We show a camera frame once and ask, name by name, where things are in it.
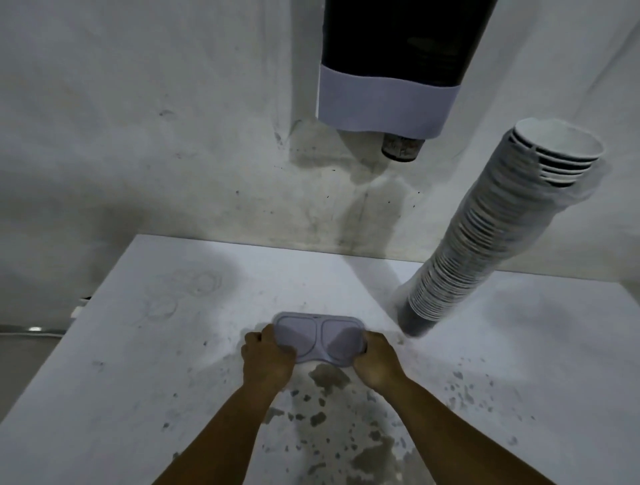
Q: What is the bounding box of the person's left hand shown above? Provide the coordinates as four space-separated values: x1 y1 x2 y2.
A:
241 324 299 393

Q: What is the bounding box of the person's right hand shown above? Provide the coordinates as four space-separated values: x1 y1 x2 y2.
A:
351 330 407 393

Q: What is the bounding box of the lilac two-cup holder tray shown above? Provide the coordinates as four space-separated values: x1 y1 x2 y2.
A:
273 312 369 369

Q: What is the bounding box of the person's right forearm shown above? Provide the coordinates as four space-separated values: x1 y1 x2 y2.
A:
369 374 551 485

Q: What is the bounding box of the person's left forearm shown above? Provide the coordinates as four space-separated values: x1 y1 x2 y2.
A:
153 378 284 485

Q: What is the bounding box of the tall stack of paper cups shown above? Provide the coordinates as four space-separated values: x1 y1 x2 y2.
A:
396 118 606 338

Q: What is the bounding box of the black and white dispenser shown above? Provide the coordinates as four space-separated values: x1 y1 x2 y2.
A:
316 0 500 163

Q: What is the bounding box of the grey cable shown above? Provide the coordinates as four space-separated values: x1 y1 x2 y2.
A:
0 324 68 340

